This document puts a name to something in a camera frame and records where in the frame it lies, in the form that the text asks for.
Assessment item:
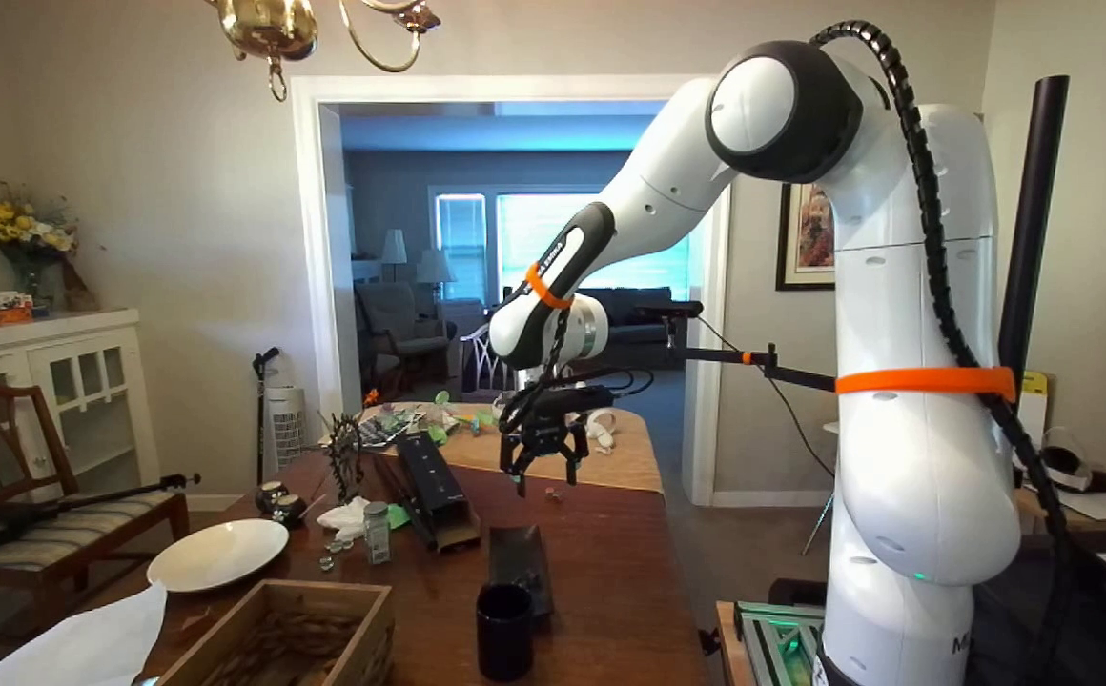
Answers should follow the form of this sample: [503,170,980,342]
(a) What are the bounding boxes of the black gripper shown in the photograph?
[494,387,619,500]

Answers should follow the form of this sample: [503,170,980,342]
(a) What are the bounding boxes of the small white figurine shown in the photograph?
[582,413,621,459]

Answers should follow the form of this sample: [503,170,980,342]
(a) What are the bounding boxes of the long black case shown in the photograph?
[394,430,481,558]

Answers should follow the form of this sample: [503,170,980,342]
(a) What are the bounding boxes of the white openwork chair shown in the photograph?
[455,321,517,400]

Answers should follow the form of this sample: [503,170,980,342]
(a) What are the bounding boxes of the colourful packet pile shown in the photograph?
[357,396,494,449]

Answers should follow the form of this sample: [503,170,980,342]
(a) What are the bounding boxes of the black mug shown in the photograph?
[474,580,537,686]

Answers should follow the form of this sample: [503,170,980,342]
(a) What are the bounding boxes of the small clear bottle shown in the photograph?
[361,502,396,570]

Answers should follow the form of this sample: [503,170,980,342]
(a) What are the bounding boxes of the dark metal plant figure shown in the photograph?
[319,408,370,509]

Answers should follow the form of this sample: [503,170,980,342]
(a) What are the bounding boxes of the crumpled white tissue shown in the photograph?
[314,492,378,554]

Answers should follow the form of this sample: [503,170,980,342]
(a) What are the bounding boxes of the grey armchair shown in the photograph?
[356,279,455,387]

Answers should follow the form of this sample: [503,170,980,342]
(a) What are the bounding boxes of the wooden crate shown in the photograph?
[156,577,396,686]

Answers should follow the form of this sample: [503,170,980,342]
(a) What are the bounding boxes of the white ribbed bin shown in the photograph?
[264,380,314,486]

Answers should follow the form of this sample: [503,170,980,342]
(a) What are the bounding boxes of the white table lamp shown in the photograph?
[378,227,413,288]

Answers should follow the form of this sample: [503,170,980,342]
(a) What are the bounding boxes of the small black device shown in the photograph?
[253,478,314,529]

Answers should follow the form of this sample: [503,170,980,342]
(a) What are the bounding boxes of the thin black floor stand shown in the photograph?
[248,342,284,490]

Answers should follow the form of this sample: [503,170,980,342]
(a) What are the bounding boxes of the green framed panel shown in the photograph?
[714,600,832,686]

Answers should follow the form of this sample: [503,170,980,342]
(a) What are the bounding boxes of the white plate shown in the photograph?
[145,514,292,600]

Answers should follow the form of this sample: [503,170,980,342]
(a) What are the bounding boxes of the black framed picture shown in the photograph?
[774,181,840,295]

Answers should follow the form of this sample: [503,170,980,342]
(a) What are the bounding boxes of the dark wooden chair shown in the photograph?
[0,374,194,679]

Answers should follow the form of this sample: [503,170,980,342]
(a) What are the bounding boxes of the white napkin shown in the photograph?
[0,580,171,686]

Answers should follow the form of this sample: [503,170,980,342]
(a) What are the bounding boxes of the yellow white box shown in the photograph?
[1017,368,1056,449]

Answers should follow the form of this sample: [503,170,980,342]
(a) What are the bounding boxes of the brass chandelier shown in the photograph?
[200,0,446,107]

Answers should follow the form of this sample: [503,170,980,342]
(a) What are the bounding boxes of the black telephone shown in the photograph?
[1038,443,1106,500]

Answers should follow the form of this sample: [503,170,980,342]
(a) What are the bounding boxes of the white cabinet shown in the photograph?
[0,307,165,513]

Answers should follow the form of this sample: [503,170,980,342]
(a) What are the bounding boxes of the black vertical pole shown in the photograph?
[996,74,1075,443]

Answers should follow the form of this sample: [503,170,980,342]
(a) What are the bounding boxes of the yellow flowers in vase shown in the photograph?
[0,189,84,321]

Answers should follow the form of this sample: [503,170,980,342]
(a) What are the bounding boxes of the small orange strap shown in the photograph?
[521,265,572,317]

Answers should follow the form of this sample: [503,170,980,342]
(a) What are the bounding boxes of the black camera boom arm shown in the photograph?
[603,340,840,396]

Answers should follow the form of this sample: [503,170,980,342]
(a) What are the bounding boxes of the white door frame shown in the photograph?
[284,68,738,513]

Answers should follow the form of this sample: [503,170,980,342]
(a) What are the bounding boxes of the wide orange strap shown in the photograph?
[832,361,1023,408]

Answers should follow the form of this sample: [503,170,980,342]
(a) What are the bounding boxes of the black braided cable conduit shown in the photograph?
[807,16,1078,665]

